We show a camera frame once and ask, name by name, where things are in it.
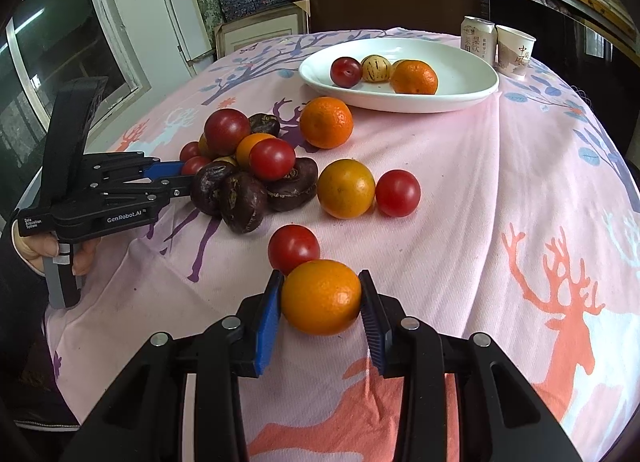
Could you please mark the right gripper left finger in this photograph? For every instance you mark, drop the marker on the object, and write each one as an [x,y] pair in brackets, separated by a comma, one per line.
[139,417]

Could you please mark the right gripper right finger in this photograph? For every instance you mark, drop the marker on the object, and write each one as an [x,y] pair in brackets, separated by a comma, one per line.
[500,416]

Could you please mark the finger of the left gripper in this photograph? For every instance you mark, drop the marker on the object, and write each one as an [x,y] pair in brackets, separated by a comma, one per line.
[124,197]
[125,167]

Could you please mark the red cherry tomato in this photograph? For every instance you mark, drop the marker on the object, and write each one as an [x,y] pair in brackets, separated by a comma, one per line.
[193,165]
[272,159]
[398,193]
[189,151]
[291,246]

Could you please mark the small yellow green fruit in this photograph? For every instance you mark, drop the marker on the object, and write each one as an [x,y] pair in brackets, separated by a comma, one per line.
[227,159]

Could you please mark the big red plum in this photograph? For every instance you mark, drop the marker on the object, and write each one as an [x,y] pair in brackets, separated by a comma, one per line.
[225,129]

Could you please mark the dark passion fruit back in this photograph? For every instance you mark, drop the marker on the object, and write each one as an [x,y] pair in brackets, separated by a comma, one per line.
[265,123]

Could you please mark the large orange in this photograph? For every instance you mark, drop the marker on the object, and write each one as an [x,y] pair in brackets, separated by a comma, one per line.
[326,122]

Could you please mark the yellow orange citrus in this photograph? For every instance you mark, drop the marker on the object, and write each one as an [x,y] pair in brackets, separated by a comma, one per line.
[346,189]

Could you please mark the small orange mandarin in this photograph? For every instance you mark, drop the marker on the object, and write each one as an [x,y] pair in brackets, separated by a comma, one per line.
[321,297]

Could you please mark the pink deer print tablecloth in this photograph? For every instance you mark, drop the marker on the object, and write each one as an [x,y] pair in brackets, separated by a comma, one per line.
[527,229]

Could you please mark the framed picture leaning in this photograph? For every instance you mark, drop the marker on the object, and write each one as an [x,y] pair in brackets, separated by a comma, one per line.
[287,20]

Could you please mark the striped pepino melon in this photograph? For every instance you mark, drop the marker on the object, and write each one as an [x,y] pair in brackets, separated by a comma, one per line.
[375,69]

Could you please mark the dark wooden cabinet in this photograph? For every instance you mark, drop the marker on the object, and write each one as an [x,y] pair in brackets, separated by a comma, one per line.
[443,16]

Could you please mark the orange in plate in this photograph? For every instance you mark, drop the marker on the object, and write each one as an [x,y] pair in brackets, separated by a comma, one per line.
[414,77]

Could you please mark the white oval plate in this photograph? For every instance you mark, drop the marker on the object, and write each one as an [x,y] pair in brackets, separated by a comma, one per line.
[464,79]

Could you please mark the paper cup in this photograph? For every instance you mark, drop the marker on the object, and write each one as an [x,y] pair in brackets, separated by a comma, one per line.
[514,49]

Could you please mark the pink drink can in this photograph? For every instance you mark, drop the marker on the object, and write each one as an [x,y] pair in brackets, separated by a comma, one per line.
[479,37]

